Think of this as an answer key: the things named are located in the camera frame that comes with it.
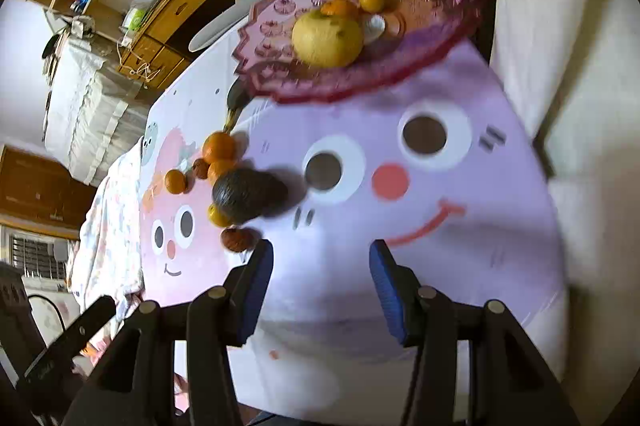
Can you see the small barred window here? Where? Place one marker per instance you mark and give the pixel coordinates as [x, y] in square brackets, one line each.
[35, 253]

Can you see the white floral curtain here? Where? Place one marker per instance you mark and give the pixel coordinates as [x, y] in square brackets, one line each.
[560, 56]

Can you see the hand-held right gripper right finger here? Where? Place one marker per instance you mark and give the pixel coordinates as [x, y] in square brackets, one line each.
[389, 291]

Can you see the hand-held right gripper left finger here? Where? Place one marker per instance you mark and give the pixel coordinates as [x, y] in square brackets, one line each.
[256, 291]

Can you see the dark green avocado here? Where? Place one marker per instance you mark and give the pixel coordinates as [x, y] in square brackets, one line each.
[245, 196]

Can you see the wooden desk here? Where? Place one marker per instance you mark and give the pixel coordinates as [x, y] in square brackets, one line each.
[175, 21]

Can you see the green tissue box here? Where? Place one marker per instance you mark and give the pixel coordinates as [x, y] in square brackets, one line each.
[133, 18]

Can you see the floral blanket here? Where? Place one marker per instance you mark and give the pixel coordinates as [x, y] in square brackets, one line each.
[110, 231]

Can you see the white lace cloth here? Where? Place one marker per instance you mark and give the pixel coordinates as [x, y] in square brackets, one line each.
[85, 106]

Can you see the large orange mandarin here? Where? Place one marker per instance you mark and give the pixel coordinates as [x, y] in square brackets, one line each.
[219, 146]

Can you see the small dark red fruit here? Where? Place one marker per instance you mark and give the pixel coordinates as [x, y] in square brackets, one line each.
[201, 168]

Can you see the wrinkled brown fruit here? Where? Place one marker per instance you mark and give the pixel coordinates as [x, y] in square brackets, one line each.
[236, 239]

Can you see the wooden cabinet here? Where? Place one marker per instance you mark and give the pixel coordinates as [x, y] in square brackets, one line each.
[35, 191]

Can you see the yellow pear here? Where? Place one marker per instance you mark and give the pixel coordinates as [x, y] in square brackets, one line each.
[327, 37]

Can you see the pink glass fruit bowl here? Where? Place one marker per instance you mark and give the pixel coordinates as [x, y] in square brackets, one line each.
[430, 6]

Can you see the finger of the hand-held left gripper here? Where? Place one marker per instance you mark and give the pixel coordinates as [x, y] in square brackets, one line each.
[70, 340]

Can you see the dark spotted banana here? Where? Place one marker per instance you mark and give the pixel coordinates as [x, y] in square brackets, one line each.
[235, 101]

